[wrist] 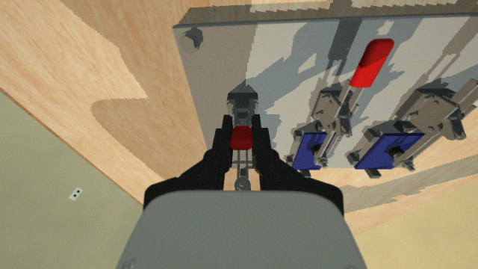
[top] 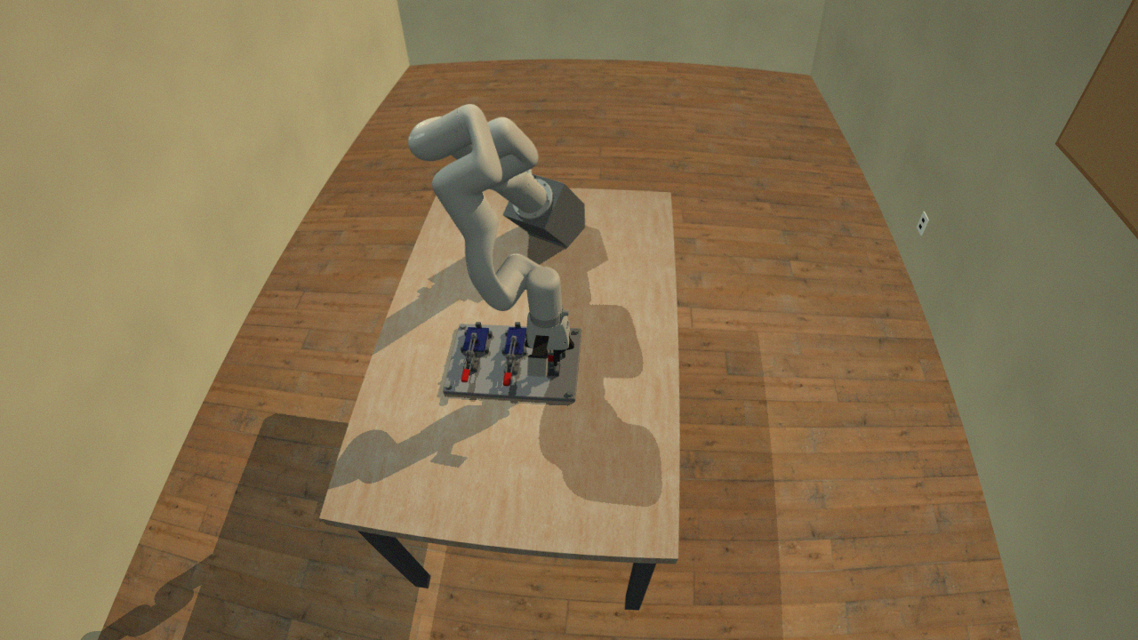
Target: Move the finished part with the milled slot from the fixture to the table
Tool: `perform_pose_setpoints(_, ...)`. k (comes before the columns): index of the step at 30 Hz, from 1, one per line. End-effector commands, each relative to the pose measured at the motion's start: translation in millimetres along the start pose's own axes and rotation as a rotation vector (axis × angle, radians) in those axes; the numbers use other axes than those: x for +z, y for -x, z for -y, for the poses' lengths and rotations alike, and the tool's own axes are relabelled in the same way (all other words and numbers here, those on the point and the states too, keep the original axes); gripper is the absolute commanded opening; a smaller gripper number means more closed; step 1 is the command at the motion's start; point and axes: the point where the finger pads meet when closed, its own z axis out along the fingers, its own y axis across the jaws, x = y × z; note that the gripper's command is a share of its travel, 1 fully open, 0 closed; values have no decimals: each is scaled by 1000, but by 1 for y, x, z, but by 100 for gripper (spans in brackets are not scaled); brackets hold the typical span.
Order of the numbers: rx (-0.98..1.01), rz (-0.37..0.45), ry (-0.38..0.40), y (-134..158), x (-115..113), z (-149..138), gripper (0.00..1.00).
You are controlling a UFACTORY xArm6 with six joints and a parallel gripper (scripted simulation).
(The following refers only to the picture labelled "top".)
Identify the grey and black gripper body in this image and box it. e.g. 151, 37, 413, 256
527, 312, 570, 350

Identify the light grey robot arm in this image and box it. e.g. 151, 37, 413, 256
409, 104, 569, 328

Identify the grey toggle clamp with red handle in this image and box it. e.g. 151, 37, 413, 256
461, 333, 479, 381

